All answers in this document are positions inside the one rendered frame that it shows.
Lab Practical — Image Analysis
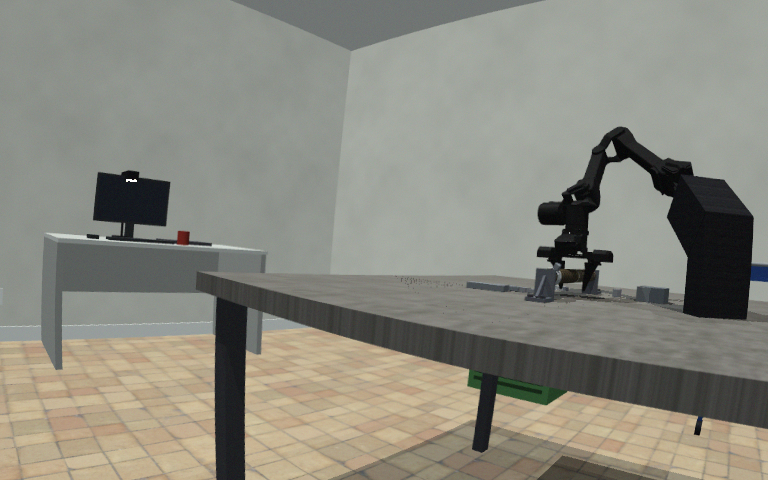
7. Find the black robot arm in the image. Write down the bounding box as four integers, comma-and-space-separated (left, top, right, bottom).
538, 127, 694, 255

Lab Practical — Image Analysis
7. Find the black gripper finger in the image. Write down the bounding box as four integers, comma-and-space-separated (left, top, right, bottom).
582, 262, 602, 291
547, 259, 565, 289

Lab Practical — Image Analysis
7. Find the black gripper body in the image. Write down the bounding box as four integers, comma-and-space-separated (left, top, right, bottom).
537, 225, 613, 263

